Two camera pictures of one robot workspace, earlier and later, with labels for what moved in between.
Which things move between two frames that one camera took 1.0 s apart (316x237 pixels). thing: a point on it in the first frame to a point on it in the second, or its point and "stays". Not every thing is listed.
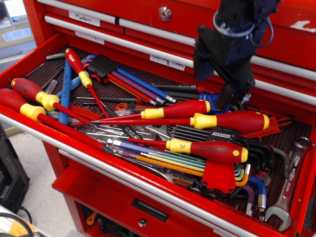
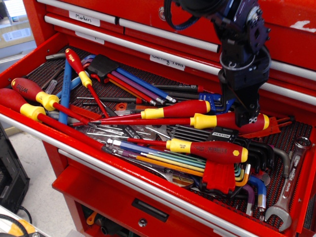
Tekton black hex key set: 259,154 stays
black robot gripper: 231,57 to 242,76
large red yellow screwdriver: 232,122 stays
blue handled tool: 64,102 stays
